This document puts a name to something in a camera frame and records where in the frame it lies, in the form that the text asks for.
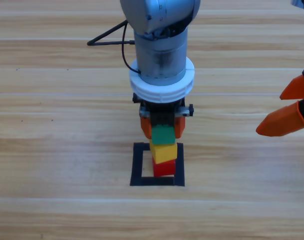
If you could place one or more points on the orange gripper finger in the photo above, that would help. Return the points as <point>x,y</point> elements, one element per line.
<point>281,122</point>
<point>146,126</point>
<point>297,88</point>
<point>180,126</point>

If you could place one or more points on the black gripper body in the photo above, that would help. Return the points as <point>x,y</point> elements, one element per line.
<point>163,112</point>

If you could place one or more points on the green wooden cube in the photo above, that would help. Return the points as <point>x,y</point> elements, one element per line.
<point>163,136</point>

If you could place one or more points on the yellow wooden cube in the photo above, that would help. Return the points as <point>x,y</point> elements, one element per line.
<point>164,153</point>

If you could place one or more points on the red wooden cube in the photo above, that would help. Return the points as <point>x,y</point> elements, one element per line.
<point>164,170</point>

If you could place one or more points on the black tape square outline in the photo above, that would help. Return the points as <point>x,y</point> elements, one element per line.
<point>138,165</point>

